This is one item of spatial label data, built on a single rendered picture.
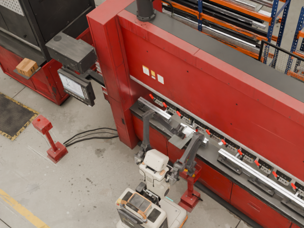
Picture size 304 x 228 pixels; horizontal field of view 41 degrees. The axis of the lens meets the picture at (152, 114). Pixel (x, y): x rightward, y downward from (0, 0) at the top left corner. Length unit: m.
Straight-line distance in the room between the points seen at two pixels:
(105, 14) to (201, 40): 1.02
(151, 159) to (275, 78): 1.46
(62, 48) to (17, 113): 2.44
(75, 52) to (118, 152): 1.95
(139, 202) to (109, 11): 2.00
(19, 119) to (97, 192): 1.84
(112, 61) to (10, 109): 2.78
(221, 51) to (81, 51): 1.51
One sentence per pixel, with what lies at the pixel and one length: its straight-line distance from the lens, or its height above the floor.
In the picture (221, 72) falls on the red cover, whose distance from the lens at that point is 3.52.
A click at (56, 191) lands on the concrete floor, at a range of 5.69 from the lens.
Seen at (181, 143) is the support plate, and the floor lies 1.00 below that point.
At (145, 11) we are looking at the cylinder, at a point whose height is 2.41.
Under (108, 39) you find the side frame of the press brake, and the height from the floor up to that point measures 2.09.
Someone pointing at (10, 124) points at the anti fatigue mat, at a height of 0.01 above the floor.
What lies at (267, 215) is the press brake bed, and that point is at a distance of 4.72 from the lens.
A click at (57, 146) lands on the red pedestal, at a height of 0.12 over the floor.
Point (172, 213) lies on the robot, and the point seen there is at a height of 0.28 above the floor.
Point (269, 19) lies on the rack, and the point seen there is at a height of 1.38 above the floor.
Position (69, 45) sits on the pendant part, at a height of 1.95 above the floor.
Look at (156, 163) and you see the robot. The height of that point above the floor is 1.35.
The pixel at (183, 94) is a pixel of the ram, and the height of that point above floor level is 1.64.
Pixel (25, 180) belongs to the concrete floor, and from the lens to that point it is 5.93.
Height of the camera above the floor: 4.85
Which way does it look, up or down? 53 degrees down
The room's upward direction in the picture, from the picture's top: 8 degrees counter-clockwise
